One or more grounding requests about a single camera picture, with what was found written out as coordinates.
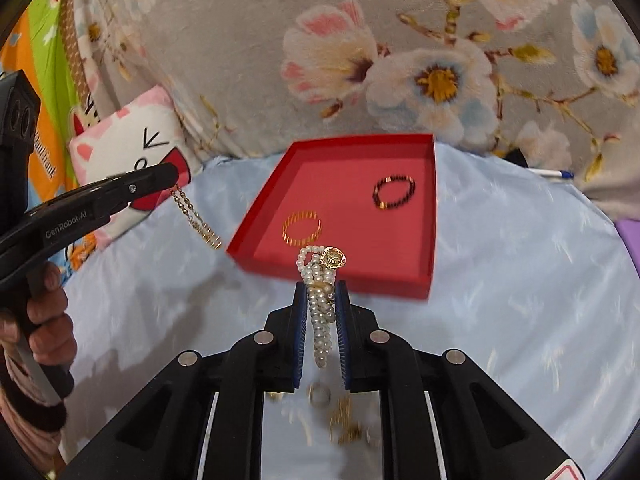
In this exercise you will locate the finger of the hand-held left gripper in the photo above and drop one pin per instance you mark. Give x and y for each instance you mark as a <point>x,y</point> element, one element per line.
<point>147,182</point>

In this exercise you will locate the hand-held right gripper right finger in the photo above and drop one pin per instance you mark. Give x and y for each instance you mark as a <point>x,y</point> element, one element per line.
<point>343,330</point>

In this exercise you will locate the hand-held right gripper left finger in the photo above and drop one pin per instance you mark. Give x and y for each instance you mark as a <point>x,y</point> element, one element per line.
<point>298,330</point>

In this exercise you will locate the red tray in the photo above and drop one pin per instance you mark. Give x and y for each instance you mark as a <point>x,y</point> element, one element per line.
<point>360,210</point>

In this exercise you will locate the person's left forearm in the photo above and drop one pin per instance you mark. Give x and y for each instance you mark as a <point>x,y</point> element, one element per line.
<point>25,410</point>

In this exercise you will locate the person's left hand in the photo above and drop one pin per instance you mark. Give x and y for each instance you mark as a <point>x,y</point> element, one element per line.
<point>47,317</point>

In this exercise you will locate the white pink cartoon pillow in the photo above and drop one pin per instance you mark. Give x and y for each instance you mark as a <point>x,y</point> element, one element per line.
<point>130,145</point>

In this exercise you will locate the light blue bed sheet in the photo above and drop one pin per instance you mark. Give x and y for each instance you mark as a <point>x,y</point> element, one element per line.
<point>500,285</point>

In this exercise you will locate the colourful printed cloth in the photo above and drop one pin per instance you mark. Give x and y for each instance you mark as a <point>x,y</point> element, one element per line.
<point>45,45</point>

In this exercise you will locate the grey floral blanket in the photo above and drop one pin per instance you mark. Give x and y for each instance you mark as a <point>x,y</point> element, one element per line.
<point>300,60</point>

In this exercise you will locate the white pen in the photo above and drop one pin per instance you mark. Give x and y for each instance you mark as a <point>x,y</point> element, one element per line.
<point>552,173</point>

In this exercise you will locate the purple cloth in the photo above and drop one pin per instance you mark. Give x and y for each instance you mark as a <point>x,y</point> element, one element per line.
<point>630,242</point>

